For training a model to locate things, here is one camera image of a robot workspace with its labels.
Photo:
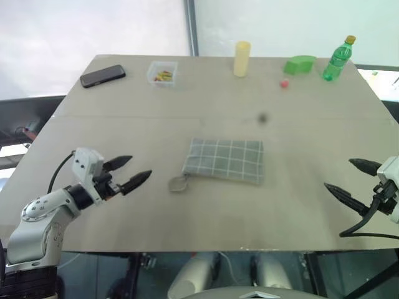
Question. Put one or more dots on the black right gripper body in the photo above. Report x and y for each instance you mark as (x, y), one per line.
(386, 197)

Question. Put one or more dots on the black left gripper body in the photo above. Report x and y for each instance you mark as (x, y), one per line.
(106, 183)

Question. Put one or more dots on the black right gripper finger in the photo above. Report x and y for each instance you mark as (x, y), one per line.
(344, 196)
(364, 165)

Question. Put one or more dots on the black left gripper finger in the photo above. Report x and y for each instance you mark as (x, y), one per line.
(118, 161)
(137, 179)

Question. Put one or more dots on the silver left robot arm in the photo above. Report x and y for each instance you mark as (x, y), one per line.
(37, 215)

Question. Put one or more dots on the green checkered cloth pouch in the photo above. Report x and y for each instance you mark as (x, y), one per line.
(223, 162)

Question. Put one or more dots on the black smartphone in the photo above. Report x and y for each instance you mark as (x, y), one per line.
(103, 75)

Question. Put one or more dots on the clear plastic box with candies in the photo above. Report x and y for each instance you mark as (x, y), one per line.
(162, 74)

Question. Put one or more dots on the silver robot right leg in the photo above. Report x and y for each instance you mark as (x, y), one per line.
(272, 271)

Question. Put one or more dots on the silver robot leg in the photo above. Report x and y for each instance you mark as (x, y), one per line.
(194, 274)
(272, 271)

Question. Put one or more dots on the green plastic bottle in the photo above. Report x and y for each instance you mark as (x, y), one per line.
(338, 59)

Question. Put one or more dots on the silver robot left leg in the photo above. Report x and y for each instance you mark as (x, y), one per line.
(194, 274)

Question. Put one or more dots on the small red ball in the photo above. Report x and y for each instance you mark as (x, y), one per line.
(284, 83)

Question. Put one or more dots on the green sponge block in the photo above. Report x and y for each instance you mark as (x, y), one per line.
(298, 64)

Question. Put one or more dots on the pale yellow cylinder container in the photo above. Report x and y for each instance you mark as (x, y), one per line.
(242, 59)

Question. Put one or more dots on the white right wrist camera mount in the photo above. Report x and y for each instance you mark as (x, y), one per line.
(389, 180)

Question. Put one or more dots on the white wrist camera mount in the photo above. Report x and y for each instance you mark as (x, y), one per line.
(389, 180)
(85, 162)

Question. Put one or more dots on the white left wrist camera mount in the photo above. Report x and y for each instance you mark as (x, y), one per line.
(85, 162)

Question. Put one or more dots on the grey window frame post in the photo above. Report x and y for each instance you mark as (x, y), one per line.
(190, 27)

